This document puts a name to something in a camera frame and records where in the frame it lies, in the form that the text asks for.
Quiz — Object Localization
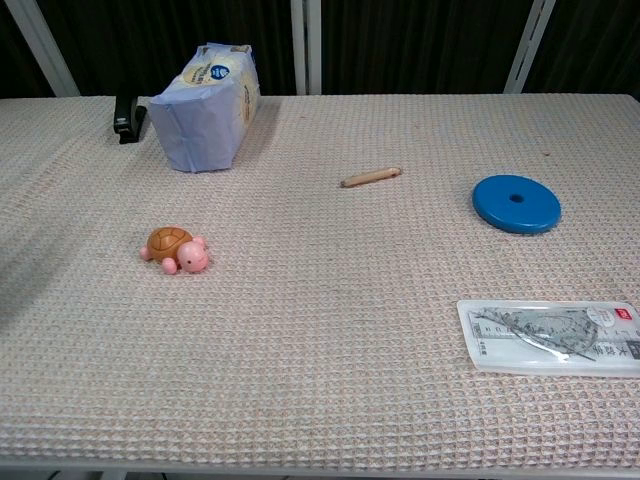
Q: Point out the pink turtle toy brown shell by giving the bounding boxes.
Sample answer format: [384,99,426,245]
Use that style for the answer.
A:
[139,226,210,275]

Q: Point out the wooden peg stick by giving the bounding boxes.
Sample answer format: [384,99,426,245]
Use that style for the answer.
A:
[339,166,403,189]

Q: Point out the beige waffle weave tablecloth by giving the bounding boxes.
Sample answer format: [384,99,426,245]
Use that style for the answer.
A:
[0,93,640,473]

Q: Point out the blue tissue paper pack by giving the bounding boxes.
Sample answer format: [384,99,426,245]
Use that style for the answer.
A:
[147,42,260,174]

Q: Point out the blue disc with centre hole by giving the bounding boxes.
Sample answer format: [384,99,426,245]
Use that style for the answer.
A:
[471,174,562,237]

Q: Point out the dark curtain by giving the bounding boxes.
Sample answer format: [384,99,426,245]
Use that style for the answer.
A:
[0,0,640,100]

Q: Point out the black stapler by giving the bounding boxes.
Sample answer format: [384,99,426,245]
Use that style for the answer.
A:
[112,95,149,146]

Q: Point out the clear plastic ruler set case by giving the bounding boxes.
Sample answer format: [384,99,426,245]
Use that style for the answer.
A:
[456,299,640,379]

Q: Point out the white metal frame post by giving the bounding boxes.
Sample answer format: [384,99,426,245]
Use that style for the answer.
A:
[290,0,323,96]
[503,0,557,95]
[10,0,81,98]

